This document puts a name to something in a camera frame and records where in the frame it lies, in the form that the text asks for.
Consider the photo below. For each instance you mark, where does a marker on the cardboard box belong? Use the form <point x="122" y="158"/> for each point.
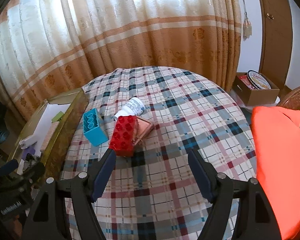
<point x="262" y="96"/>

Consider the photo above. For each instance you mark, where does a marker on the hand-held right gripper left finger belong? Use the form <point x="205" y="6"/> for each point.
<point x="102" y="172"/>

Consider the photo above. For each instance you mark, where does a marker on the white plastic bag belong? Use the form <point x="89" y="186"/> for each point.
<point x="240" y="100"/>

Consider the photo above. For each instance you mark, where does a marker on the purple card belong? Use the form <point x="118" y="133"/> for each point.
<point x="30" y="153"/>

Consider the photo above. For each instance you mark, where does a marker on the red building block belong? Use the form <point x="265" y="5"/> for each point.
<point x="122" y="135"/>

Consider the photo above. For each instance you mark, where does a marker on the green cube with cartoon print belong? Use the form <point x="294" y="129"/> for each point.
<point x="57" y="117"/>

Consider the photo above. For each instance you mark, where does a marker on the brown wooden door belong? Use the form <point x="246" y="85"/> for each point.
<point x="275" y="42"/>

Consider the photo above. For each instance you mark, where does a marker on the gold metal tin box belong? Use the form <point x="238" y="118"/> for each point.
<point x="67" y="130"/>

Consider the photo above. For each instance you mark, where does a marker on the orange cloth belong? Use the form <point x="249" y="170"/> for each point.
<point x="277" y="155"/>

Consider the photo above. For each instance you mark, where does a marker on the white pill bottle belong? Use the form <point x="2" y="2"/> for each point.
<point x="133" y="106"/>

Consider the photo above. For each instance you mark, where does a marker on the cream and orange curtain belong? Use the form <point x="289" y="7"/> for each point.
<point x="115" y="30"/>

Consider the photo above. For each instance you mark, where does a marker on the copper coloured small box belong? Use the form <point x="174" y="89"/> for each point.
<point x="142" y="130"/>

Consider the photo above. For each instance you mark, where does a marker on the brown wicker chair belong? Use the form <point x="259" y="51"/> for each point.
<point x="295" y="97"/>

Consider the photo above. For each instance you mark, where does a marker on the white paper liner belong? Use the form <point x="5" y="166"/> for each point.
<point x="47" y="115"/>

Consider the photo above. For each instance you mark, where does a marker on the curtain tassel tieback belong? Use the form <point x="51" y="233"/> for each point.
<point x="247" y="30"/>

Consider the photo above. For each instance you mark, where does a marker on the red packet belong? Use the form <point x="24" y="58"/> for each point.
<point x="246" y="81"/>

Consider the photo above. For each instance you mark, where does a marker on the blue building block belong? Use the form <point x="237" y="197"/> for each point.
<point x="93" y="130"/>

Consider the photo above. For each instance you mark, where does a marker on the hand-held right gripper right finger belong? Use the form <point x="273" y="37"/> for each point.
<point x="202" y="177"/>

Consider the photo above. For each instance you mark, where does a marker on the round cookie tin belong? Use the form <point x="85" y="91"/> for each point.
<point x="258" y="78"/>

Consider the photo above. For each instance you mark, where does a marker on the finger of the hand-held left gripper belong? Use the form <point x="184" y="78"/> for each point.
<point x="34" y="173"/>
<point x="6" y="167"/>

